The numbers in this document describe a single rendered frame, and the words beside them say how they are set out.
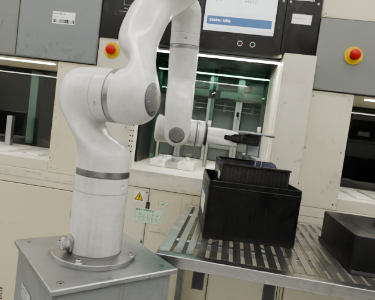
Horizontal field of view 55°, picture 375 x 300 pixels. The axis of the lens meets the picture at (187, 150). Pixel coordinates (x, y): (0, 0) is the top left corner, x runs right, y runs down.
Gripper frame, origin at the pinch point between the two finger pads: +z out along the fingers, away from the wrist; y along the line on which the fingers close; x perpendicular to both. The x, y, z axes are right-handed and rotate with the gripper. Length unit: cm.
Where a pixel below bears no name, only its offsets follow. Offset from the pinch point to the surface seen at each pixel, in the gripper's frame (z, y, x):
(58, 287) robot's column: -42, 53, -30
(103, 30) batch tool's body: -61, -37, 37
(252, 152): 0.2, 1.6, -3.7
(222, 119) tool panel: 3, -119, 9
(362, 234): 26.1, 27.1, -19.8
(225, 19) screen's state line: -11, -30, 46
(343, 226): 24.8, 19.4, -20.0
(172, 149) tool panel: -27, -123, -15
